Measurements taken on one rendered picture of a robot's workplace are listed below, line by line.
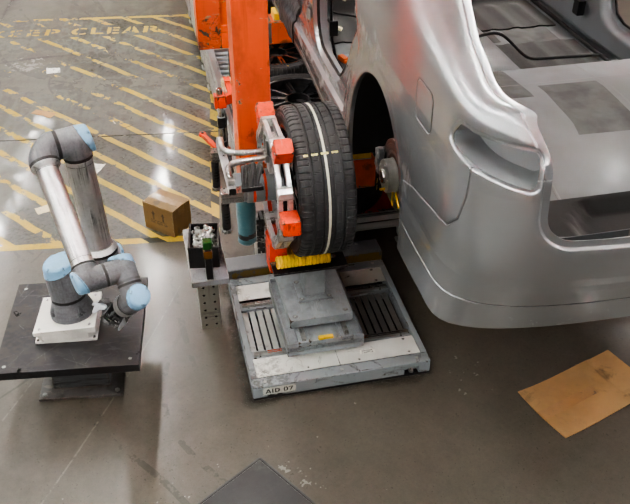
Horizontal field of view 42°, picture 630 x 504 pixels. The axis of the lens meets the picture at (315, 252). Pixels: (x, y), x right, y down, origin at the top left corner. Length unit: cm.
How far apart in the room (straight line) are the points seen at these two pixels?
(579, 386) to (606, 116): 122
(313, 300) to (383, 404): 59
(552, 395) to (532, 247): 134
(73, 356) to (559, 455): 209
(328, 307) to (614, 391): 135
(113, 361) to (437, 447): 141
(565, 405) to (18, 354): 239
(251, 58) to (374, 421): 168
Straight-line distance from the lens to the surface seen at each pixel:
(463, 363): 398
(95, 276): 310
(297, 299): 391
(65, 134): 334
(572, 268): 278
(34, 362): 367
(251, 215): 374
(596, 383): 402
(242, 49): 370
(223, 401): 376
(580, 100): 403
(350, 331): 383
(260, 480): 303
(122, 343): 366
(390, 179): 357
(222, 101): 515
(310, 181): 327
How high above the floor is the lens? 272
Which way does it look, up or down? 36 degrees down
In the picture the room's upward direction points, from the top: straight up
